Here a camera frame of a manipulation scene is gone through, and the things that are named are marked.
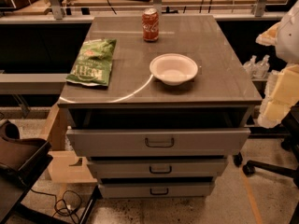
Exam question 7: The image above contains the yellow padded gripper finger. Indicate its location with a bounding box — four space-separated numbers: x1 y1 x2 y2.
258 64 299 129

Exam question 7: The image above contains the red coke can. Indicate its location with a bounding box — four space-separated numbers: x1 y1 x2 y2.
142 7 159 42

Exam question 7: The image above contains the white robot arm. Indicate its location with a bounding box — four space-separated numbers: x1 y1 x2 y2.
256 1 299 129

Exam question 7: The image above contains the black office chair base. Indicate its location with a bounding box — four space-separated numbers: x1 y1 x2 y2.
242 106 299 187

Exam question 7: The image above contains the clear plastic bottle right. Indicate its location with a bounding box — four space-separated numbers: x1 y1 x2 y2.
253 55 269 78

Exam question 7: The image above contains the clear plastic bottle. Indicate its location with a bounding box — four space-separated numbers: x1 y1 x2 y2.
243 55 256 78
253 55 269 78

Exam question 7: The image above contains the clear plastic bottle left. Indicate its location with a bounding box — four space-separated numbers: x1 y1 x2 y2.
243 55 256 78

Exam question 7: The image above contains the top grey drawer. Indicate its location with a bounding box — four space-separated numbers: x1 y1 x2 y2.
66 128 249 157

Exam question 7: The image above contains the grey drawer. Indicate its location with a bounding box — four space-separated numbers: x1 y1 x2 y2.
88 158 227 179
66 128 249 157
98 182 215 199

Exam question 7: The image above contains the grey drawer cabinet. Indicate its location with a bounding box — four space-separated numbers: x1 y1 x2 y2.
58 15 262 198

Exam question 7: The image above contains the white bowl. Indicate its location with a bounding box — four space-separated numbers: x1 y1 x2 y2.
149 53 198 86

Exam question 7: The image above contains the bottom grey drawer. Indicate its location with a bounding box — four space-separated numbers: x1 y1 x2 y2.
98 182 215 199

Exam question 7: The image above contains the middle grey drawer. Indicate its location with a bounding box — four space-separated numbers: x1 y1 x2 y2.
88 158 227 179

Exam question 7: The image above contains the green chip bag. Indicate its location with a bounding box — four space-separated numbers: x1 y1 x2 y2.
66 39 117 87

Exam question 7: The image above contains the wooden crate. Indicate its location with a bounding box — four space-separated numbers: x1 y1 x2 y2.
39 105 96 183

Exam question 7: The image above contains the brown black chair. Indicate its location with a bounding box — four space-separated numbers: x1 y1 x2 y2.
0 120 52 224

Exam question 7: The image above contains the black floor cable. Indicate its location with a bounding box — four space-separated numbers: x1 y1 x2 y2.
29 188 84 224

